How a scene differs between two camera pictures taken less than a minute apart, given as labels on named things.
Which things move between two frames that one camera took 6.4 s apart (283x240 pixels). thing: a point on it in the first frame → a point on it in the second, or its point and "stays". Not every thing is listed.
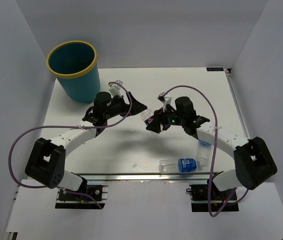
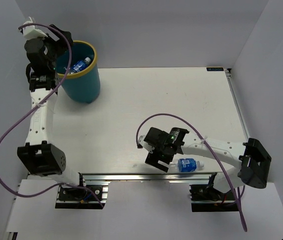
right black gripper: (155, 126) → (152, 159)
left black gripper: (136, 107) → (61, 46)
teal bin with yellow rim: (75, 64) stays
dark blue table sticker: (214, 69) stays
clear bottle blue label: (204, 152) → (79, 65)
